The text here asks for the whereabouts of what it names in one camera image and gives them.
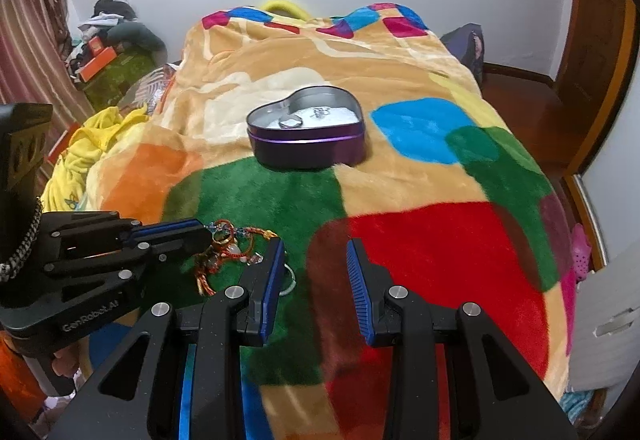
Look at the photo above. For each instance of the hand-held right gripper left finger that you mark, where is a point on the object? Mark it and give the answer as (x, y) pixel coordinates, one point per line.
(270, 287)

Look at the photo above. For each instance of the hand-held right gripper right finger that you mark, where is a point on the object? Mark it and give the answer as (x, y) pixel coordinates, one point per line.
(358, 290)

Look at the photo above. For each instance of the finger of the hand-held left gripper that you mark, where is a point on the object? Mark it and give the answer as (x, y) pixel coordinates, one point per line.
(170, 226)
(180, 245)

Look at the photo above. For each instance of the white bangle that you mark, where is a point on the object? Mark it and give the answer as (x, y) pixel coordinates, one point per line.
(290, 280)

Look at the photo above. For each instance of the purple heart-shaped tin box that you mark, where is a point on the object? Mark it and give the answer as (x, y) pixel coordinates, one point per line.
(307, 145)

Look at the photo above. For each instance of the yellow cloth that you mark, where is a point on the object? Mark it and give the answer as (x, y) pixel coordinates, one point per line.
(80, 160)

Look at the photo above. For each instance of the colourful patchwork blanket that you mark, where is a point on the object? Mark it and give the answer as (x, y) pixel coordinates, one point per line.
(425, 200)

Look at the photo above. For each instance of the leaf-print cloth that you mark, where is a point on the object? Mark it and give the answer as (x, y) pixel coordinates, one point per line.
(150, 90)

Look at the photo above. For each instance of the green covered table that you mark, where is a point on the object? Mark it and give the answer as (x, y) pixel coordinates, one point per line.
(120, 73)

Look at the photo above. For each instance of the orange box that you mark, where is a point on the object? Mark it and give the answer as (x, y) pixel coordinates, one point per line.
(97, 64)

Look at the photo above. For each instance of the pile of clothes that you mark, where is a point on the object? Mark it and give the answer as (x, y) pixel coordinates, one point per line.
(117, 23)

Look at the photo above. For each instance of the pink clog shoe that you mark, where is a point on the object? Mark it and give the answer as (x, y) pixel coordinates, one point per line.
(580, 255)

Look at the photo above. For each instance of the striped curtain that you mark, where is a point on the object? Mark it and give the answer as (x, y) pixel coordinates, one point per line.
(30, 35)

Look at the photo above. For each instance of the yellow pillow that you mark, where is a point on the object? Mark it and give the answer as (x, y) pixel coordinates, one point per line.
(285, 5)

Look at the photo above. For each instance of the dark bag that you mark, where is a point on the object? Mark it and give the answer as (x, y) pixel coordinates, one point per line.
(467, 45)

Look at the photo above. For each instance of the wooden door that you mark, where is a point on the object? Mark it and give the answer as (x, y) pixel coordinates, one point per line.
(597, 50)

